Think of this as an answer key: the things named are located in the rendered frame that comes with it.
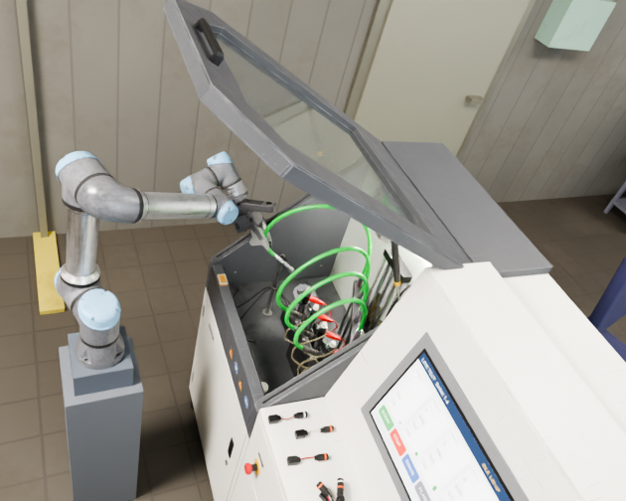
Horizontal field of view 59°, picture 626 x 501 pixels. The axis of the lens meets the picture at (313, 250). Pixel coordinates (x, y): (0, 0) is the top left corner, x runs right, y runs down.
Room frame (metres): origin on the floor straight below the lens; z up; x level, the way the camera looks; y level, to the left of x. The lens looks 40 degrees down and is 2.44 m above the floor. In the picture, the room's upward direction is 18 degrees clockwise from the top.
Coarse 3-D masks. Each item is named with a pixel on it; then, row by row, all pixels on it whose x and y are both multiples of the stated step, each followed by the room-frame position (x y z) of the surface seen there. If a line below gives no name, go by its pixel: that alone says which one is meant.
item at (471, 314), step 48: (432, 288) 1.10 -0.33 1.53; (480, 288) 1.14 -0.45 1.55; (384, 336) 1.10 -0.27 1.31; (432, 336) 1.02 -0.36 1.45; (480, 336) 0.97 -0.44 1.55; (528, 336) 1.02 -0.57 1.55; (336, 384) 1.09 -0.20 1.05; (480, 384) 0.87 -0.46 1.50; (528, 384) 0.86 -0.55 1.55; (576, 384) 0.91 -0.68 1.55; (528, 432) 0.75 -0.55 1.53; (576, 432) 0.77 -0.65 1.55; (240, 480) 0.95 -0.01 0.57; (384, 480) 0.81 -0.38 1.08; (528, 480) 0.68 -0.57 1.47; (576, 480) 0.66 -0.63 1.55; (624, 480) 0.69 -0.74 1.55
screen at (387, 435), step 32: (416, 352) 1.01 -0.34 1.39; (384, 384) 1.00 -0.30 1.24; (416, 384) 0.95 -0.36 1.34; (448, 384) 0.90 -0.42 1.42; (384, 416) 0.93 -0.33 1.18; (416, 416) 0.89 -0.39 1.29; (448, 416) 0.85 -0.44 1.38; (384, 448) 0.87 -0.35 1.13; (416, 448) 0.83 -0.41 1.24; (448, 448) 0.79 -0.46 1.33; (480, 448) 0.76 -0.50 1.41; (416, 480) 0.77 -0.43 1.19; (448, 480) 0.74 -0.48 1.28; (480, 480) 0.71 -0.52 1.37; (512, 480) 0.69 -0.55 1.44
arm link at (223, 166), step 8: (224, 152) 1.53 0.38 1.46; (208, 160) 1.51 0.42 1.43; (216, 160) 1.50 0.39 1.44; (224, 160) 1.51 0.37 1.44; (216, 168) 1.48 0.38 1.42; (224, 168) 1.50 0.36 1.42; (232, 168) 1.51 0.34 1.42; (224, 176) 1.48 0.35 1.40; (232, 176) 1.50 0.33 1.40; (224, 184) 1.48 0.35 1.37; (232, 184) 1.48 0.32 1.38
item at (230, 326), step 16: (224, 272) 1.51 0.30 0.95; (224, 288) 1.43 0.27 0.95; (224, 304) 1.36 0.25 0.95; (224, 320) 1.33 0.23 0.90; (240, 320) 1.31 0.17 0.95; (224, 336) 1.31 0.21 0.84; (240, 336) 1.24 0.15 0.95; (240, 352) 1.18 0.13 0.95; (240, 368) 1.13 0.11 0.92; (256, 384) 1.07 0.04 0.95; (240, 400) 1.08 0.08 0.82; (256, 400) 1.02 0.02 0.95
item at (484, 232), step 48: (384, 144) 1.85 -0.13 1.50; (432, 144) 1.97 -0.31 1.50; (432, 192) 1.63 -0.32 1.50; (480, 192) 1.73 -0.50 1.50; (480, 240) 1.44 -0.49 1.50; (528, 240) 1.53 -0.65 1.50; (528, 288) 1.32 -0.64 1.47; (576, 336) 1.17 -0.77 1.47; (624, 384) 1.05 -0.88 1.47; (624, 432) 0.89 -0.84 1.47
